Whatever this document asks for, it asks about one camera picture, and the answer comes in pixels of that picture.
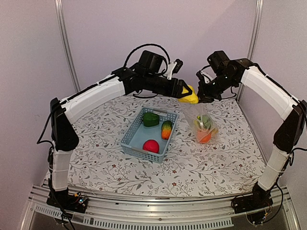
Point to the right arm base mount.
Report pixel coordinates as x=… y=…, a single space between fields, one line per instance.
x=259 y=199

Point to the left aluminium corner post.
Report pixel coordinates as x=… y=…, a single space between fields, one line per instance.
x=66 y=45

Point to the blue perforated plastic basket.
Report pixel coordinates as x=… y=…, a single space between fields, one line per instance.
x=137 y=134

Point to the yellow toy lemon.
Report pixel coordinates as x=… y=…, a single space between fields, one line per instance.
x=192 y=99

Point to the clear zip top bag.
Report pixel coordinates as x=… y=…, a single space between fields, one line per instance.
x=191 y=111

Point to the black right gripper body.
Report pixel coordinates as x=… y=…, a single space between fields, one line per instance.
x=213 y=91

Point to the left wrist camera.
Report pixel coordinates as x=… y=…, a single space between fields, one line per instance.
x=173 y=68

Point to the red toy apple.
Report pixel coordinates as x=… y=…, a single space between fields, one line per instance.
x=151 y=145

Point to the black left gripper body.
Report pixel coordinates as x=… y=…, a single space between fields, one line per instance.
x=153 y=85

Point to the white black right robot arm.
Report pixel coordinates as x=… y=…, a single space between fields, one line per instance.
x=231 y=73

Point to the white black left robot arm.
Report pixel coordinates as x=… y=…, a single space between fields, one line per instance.
x=146 y=67

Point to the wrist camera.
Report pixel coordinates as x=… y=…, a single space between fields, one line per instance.
x=173 y=68
x=203 y=76

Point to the green toy watermelon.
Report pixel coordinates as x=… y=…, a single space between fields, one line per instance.
x=206 y=122

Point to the orange toy orange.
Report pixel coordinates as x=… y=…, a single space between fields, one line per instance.
x=203 y=136

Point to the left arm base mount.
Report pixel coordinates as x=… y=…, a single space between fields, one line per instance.
x=63 y=200

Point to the floral patterned table mat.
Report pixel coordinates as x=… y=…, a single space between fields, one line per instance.
x=230 y=163

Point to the green toy pepper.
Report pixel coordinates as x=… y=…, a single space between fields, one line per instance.
x=150 y=119

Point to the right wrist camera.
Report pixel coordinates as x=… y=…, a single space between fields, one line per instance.
x=203 y=76

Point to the aluminium corner post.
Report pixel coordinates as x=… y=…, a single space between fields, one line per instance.
x=255 y=28
x=66 y=45

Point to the aluminium front rail frame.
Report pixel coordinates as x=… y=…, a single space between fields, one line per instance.
x=112 y=211

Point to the yellow toy banana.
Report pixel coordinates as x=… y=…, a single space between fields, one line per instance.
x=197 y=124

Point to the right aluminium corner post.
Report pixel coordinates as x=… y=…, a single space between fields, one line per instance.
x=255 y=28

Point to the green orange toy mango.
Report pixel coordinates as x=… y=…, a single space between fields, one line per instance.
x=166 y=129

